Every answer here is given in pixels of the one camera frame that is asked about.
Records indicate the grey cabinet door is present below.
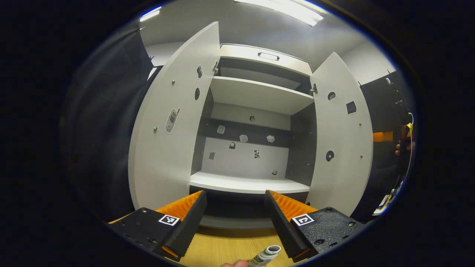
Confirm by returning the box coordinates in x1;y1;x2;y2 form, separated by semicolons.
306;51;374;217
128;21;221;210

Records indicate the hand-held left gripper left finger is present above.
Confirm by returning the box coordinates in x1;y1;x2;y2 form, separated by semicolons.
108;190;207;262

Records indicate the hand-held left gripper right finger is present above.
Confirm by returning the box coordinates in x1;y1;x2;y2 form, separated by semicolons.
264;190;367;263

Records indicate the small ceiling light panel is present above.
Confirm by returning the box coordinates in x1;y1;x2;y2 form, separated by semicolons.
140;6;163;23

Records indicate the dark metal stand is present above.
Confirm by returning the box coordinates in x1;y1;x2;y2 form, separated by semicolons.
385;76;405;108

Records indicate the grey cabinet drawer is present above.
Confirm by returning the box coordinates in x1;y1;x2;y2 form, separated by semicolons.
219;44;313;76

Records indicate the long ceiling light panel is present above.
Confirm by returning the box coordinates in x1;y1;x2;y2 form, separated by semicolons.
233;0;327;27

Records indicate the grey cabinet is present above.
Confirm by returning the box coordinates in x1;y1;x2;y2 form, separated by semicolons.
189;43;318;230

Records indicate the white plastic bottle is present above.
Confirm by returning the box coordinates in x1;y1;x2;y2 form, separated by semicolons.
248;245;282;267

